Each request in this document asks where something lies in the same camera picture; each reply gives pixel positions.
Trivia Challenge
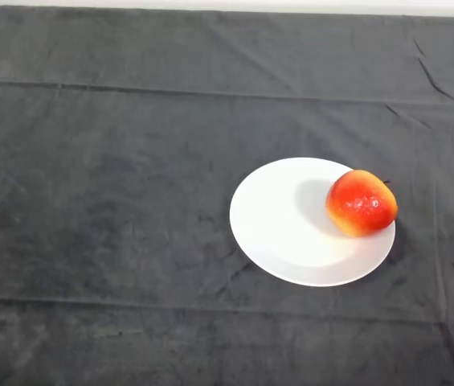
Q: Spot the red yellow apple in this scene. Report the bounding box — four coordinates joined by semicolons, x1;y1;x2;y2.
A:
325;169;399;238

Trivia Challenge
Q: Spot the white round plate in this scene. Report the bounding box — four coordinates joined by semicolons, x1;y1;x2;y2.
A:
229;157;397;288

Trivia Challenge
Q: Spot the black cloth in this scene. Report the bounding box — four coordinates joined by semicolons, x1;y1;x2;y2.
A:
0;6;454;386

